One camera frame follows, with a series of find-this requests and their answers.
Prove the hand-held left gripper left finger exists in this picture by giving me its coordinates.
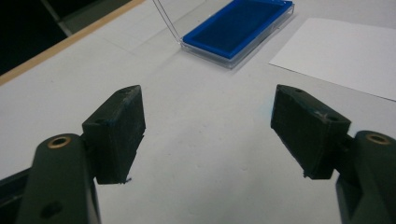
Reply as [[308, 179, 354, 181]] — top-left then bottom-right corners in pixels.
[[81, 84, 147, 185]]

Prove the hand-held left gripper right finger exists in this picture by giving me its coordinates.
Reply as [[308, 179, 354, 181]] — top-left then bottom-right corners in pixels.
[[270, 83, 353, 181]]

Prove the white paper sheet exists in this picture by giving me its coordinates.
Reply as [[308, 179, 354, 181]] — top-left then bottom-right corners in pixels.
[[269, 17, 396, 102]]

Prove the blue ink pad clear case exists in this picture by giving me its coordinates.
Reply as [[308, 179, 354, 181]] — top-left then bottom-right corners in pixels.
[[151, 0, 296, 70]]

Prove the large white board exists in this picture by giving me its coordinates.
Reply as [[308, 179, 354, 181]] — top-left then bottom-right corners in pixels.
[[0, 0, 396, 224]]

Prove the grey metal floor rail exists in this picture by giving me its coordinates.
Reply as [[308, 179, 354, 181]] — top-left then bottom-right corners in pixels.
[[40, 0, 134, 35]]

